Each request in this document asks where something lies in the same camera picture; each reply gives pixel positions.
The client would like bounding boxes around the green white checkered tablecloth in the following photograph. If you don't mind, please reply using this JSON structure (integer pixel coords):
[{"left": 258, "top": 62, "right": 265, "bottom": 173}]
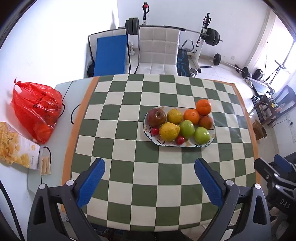
[{"left": 62, "top": 74, "right": 257, "bottom": 231}]

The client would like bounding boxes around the red plastic bag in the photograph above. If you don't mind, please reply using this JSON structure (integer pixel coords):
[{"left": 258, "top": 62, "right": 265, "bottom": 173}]
[{"left": 11, "top": 80, "right": 62, "bottom": 144}]

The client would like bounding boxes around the barbell on floor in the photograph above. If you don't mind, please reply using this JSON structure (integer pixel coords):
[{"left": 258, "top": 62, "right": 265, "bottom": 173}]
[{"left": 213, "top": 53, "right": 250, "bottom": 79}]

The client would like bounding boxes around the dark red-brown round fruit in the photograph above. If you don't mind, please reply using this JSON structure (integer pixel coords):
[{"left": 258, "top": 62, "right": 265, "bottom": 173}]
[{"left": 199, "top": 115, "right": 213, "bottom": 130}]

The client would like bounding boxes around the oval floral ceramic plate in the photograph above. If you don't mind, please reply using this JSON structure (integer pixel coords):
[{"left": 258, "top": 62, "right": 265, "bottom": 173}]
[{"left": 144, "top": 113, "right": 216, "bottom": 148}]

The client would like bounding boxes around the cherry tomato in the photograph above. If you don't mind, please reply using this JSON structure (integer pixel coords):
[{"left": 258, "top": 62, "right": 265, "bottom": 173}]
[
  {"left": 176, "top": 136, "right": 186, "bottom": 145},
  {"left": 151, "top": 127, "right": 159, "bottom": 136}
]

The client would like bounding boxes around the green apple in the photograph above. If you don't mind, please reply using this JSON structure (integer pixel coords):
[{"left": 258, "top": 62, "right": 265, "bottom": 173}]
[
  {"left": 180, "top": 120, "right": 195, "bottom": 139},
  {"left": 194, "top": 127, "right": 211, "bottom": 145}
]

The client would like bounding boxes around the pear-shaped yellow lemon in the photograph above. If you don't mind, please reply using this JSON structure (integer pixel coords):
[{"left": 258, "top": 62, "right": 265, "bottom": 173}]
[{"left": 159, "top": 122, "right": 180, "bottom": 142}]

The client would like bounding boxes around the black blue bag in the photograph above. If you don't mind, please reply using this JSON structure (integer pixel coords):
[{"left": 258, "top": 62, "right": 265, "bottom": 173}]
[{"left": 177, "top": 49, "right": 190, "bottom": 77}]

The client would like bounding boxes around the yellow snack box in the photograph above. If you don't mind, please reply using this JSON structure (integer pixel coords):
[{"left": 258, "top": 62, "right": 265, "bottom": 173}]
[{"left": 1, "top": 121, "right": 40, "bottom": 170}]

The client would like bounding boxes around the orange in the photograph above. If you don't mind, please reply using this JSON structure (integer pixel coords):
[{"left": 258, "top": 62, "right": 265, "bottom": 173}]
[
  {"left": 183, "top": 109, "right": 200, "bottom": 125},
  {"left": 196, "top": 99, "right": 212, "bottom": 116}
]

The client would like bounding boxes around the small wooden stool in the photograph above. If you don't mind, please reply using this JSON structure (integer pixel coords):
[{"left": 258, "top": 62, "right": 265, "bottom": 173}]
[{"left": 252, "top": 120, "right": 267, "bottom": 141}]

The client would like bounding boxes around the dark red apple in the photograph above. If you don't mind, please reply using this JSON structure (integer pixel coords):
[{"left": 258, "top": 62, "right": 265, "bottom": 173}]
[{"left": 147, "top": 108, "right": 166, "bottom": 128}]

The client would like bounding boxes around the round yellow lemon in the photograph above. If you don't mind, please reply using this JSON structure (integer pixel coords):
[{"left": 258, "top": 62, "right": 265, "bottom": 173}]
[{"left": 166, "top": 109, "right": 183, "bottom": 125}]

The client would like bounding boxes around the blue-seated chair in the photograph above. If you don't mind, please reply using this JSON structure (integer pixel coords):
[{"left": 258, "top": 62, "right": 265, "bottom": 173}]
[{"left": 87, "top": 29, "right": 130, "bottom": 76}]

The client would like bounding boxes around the small paper packet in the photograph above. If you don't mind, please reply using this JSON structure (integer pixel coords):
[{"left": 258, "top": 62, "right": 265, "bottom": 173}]
[{"left": 40, "top": 157, "right": 51, "bottom": 176}]

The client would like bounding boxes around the white padded chair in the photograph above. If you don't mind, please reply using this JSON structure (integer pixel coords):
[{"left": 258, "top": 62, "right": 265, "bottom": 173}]
[{"left": 135, "top": 26, "right": 180, "bottom": 75}]

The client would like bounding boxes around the white weight bench rack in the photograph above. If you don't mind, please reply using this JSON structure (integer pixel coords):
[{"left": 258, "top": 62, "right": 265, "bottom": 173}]
[{"left": 180, "top": 13, "right": 211, "bottom": 73}]

